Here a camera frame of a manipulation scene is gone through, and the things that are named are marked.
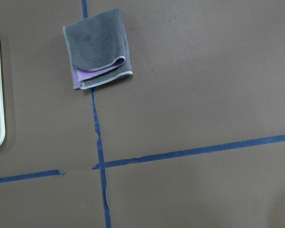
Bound folded grey cloth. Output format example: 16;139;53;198
63;8;133;90

